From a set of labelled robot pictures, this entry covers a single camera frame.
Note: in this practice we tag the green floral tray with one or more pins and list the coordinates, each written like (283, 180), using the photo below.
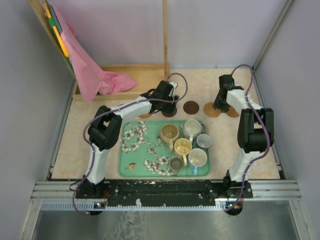
(142, 154)

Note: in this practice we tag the pink cloth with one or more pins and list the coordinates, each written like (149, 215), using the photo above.
(91, 79)

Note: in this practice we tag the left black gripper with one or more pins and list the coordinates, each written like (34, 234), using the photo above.
(170, 108)

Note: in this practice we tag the wooden rack stand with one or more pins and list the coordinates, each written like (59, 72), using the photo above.
(147, 75)

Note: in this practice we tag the white grey mug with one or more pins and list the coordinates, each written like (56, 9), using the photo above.
(191, 129)

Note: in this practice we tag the yellow green hanger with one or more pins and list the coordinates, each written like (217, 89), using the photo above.
(55, 25)

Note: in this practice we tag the woven rattan coaster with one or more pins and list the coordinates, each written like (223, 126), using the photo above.
(144, 116)

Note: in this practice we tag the light woven coaster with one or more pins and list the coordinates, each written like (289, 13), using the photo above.
(210, 111)

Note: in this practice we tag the beige mug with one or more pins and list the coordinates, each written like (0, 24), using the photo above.
(169, 134)

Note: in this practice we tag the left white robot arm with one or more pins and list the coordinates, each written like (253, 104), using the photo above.
(104, 130)

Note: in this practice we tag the light brown wooden coaster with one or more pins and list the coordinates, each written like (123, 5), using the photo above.
(232, 113)

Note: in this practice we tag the yellow mug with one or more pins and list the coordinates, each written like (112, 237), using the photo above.
(182, 148)

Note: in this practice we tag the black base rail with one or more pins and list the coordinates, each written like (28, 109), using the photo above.
(159, 193)

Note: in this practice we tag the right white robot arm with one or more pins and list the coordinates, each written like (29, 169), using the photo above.
(255, 133)

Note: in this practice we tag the dark brown wooden coaster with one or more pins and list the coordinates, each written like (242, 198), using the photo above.
(191, 107)

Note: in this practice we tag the light blue mug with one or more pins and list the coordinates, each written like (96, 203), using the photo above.
(197, 158)

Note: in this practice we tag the small grey cup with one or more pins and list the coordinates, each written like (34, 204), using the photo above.
(176, 165)

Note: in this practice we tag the dark reddish wooden coaster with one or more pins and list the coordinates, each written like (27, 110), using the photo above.
(169, 115)

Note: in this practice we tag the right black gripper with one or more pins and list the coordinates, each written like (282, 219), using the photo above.
(216, 105)

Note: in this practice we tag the small blue-grey cup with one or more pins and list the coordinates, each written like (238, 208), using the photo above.
(204, 141)

